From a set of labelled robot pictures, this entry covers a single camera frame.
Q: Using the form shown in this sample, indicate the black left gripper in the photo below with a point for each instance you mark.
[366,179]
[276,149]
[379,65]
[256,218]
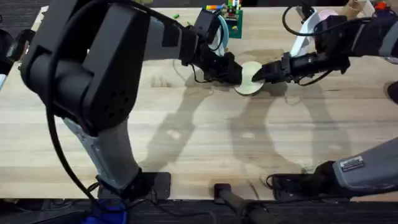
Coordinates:
[214,65]

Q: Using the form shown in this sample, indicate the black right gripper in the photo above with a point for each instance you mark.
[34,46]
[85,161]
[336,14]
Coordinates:
[311,65]

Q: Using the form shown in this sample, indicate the pale cream round plate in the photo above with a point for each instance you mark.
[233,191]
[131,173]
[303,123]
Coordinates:
[248,87]

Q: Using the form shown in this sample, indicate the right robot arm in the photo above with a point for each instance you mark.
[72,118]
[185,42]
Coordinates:
[367,171]

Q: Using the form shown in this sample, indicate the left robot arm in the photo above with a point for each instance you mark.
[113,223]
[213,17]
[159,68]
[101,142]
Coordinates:
[93,77]

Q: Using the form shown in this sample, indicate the left wrist upright flat plate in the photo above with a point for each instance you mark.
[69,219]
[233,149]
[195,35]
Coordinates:
[223,34]

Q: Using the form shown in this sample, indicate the wrist upright flat plate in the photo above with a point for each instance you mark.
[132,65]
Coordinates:
[306,34]
[223,34]

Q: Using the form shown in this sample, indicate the green board with toy blocks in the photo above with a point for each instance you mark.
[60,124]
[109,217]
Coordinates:
[235,21]

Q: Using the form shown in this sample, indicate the right wrist upright flat plate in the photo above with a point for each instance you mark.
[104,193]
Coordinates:
[306,34]

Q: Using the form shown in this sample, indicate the orange and blue marker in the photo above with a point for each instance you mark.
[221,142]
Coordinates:
[214,7]

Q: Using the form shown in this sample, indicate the small green toy piece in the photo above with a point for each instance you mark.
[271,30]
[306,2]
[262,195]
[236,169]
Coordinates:
[176,15]

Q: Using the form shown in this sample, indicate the pink round object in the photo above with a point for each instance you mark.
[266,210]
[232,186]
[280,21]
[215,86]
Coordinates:
[328,13]

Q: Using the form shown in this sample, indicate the brown cardboard box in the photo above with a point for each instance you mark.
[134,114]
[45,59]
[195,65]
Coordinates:
[357,7]

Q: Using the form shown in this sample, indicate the black object beside table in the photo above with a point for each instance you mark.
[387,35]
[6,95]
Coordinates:
[12,49]

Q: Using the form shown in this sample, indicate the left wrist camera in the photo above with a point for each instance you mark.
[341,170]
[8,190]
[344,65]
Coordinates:
[206,25]

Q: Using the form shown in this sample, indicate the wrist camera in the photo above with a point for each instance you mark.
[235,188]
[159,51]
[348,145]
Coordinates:
[206,25]
[331,31]

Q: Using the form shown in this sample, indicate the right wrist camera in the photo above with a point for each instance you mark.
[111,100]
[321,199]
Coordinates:
[331,31]

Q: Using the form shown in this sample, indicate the black camera stand post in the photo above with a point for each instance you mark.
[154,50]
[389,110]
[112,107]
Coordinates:
[236,202]

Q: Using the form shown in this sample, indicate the black rail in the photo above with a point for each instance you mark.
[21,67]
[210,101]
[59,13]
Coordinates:
[186,213]

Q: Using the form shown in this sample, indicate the blue object under rail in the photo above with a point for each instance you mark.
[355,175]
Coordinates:
[105,211]

